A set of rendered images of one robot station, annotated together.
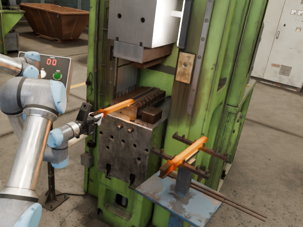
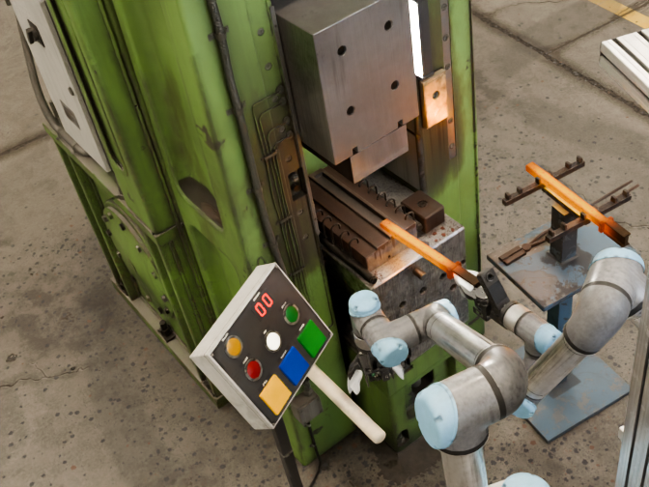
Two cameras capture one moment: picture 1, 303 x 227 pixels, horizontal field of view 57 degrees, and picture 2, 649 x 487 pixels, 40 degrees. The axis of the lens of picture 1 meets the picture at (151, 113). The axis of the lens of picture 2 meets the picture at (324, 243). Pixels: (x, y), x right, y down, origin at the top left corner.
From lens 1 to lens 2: 2.31 m
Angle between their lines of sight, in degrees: 48
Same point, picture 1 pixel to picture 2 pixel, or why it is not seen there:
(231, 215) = not seen: hidden behind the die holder
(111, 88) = (310, 245)
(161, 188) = (549, 275)
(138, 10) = (384, 74)
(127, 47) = (377, 147)
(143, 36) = (402, 108)
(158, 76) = not seen: hidden behind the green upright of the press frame
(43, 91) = (635, 271)
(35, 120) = not seen: outside the picture
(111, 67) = (298, 211)
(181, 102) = (437, 153)
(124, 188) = (438, 353)
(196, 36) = (437, 41)
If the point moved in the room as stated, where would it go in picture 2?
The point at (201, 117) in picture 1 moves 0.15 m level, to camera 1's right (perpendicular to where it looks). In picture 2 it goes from (468, 147) to (485, 121)
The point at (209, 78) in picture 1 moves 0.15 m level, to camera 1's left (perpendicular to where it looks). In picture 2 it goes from (466, 83) to (448, 111)
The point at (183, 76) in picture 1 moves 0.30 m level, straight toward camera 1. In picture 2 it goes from (437, 113) to (530, 136)
